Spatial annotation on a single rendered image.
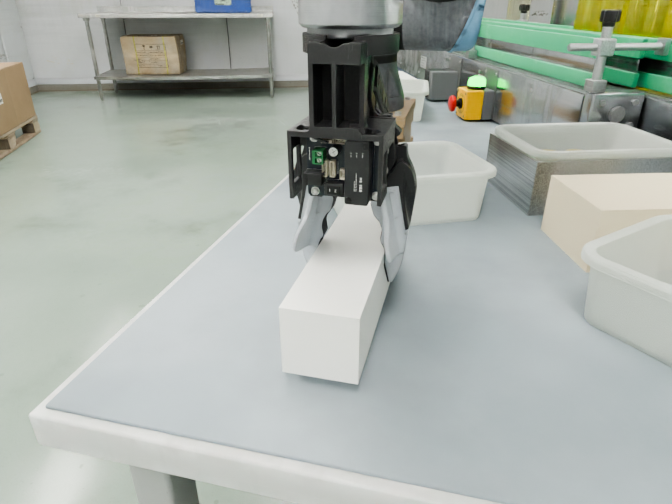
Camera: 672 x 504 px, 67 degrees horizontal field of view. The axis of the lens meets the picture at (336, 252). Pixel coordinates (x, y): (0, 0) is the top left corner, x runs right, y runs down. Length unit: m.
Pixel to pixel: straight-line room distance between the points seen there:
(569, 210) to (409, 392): 0.34
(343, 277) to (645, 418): 0.25
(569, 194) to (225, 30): 6.35
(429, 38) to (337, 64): 0.61
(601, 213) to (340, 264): 0.30
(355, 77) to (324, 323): 0.18
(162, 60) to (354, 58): 5.99
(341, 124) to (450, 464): 0.24
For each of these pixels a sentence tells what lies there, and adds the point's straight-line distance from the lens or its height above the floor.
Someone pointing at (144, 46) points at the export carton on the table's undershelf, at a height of 0.55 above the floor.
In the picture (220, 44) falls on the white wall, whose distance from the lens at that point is 6.86.
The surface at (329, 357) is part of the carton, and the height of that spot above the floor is 0.78.
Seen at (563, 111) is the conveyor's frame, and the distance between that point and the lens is 1.06.
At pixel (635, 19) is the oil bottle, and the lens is 1.15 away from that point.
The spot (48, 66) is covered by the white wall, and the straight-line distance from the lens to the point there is 7.38.
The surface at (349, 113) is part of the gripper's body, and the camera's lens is 0.38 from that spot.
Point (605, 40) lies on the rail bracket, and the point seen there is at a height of 0.97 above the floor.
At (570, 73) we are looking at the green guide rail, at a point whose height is 0.90.
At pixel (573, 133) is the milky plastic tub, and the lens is 0.95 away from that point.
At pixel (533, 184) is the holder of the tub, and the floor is 0.80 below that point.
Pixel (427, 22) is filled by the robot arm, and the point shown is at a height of 0.99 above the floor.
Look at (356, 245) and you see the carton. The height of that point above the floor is 0.82.
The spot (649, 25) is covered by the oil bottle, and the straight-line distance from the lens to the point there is 1.12.
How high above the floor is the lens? 1.03
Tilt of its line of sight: 27 degrees down
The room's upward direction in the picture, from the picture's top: straight up
